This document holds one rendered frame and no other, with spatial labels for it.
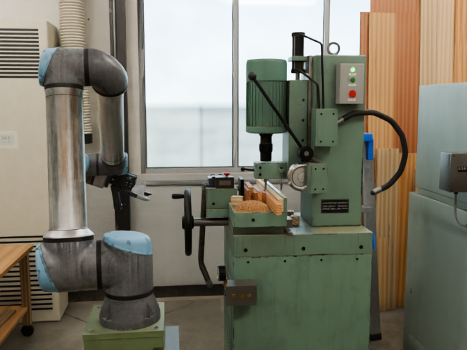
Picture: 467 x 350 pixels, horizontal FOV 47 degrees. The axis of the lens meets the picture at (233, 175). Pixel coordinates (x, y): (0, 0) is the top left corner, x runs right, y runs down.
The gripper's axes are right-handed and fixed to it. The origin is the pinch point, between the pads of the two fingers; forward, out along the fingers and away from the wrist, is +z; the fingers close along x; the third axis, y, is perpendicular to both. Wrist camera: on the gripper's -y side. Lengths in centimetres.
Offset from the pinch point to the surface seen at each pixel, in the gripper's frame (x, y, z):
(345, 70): -17, 77, 56
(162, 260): 126, -60, 22
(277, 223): -25, 11, 49
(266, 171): -3, 28, 43
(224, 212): -4.0, 5.0, 31.2
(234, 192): -2.1, 14.7, 32.7
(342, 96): -17, 67, 58
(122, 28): 118, 75, -50
